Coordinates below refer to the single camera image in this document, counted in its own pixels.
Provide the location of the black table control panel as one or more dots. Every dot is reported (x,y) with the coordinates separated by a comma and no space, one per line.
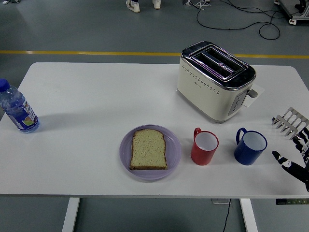
(292,201)

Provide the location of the blue enamel mug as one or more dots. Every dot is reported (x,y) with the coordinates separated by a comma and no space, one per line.
(246,154)

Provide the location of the clear water bottle blue cap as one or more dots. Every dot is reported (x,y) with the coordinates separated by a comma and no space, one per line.
(19,111)

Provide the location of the purple round plate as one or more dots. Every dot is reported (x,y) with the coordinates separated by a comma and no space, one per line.
(173,147)

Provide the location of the person's white shoe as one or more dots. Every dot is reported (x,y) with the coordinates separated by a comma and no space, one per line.
(134,6)
(157,4)

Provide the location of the wheeled equipment frame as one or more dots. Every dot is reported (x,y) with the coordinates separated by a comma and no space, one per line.
(298,15)

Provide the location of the red enamel mug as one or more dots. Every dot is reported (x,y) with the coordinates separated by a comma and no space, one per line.
(201,155)

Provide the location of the white table leg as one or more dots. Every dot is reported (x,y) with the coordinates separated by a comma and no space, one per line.
(70,215)
(248,215)

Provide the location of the cream and chrome toaster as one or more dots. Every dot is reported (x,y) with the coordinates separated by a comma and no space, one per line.
(205,94)

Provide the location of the slice of toast bread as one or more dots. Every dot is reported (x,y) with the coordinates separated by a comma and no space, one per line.
(148,149)

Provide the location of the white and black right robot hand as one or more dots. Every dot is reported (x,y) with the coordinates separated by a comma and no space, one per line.
(293,169)

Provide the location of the grey under-table box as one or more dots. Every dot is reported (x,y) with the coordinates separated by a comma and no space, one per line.
(218,201)

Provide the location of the silver metal toast rack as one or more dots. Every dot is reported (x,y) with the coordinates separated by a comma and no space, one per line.
(288,122)

